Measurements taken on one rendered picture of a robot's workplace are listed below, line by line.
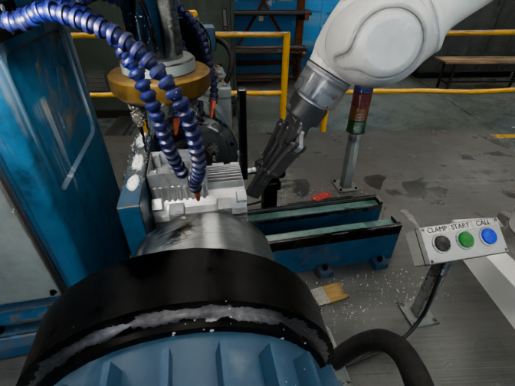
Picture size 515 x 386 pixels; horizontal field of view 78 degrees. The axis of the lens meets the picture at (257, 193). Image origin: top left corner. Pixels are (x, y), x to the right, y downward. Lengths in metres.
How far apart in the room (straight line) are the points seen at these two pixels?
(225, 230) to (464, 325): 0.65
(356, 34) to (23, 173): 0.48
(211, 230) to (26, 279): 0.36
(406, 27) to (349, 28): 0.06
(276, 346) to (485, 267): 0.90
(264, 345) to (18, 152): 0.46
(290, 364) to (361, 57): 0.33
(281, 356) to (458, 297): 0.85
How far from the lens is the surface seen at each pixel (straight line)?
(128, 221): 0.62
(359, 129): 1.12
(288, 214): 0.90
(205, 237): 0.48
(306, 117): 0.61
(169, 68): 0.58
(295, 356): 0.18
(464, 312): 0.97
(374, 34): 0.40
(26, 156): 0.56
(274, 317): 0.18
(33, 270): 0.69
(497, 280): 1.01
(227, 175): 0.72
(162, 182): 0.69
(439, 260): 0.69
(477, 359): 0.91
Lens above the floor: 1.49
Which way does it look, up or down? 36 degrees down
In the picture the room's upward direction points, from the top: straight up
